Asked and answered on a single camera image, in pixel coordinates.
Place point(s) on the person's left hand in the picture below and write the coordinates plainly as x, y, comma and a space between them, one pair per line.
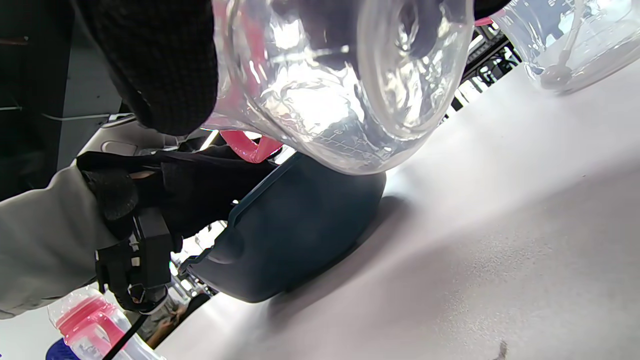
200, 185

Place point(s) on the blue plastic crate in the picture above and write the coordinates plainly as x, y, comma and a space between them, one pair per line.
57, 351

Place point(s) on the clear plastic baby bottle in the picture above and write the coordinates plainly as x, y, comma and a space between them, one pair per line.
320, 100
85, 320
600, 45

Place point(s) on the teal plastic basin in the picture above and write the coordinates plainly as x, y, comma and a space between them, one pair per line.
300, 225

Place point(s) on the person's right hand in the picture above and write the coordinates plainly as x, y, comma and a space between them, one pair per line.
150, 60

